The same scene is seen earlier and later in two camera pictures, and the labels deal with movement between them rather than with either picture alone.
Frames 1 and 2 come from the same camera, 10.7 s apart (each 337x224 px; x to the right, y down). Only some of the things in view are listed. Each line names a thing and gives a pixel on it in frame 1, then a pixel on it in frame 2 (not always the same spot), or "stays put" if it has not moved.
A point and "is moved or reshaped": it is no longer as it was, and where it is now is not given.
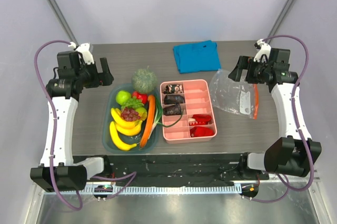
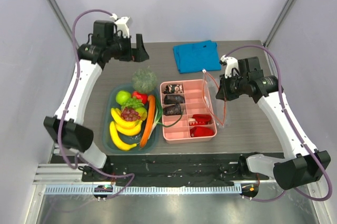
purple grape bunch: [129, 115] stays put
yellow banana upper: [117, 116] stays put
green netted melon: [144, 80] stays put
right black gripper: [247, 69] to [224, 87]
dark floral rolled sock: [170, 99] stays put
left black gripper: [103, 79] to [137, 54]
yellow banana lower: [115, 135] stays put
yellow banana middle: [129, 131] stays put
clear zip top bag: [239, 97] is moved or reshaped
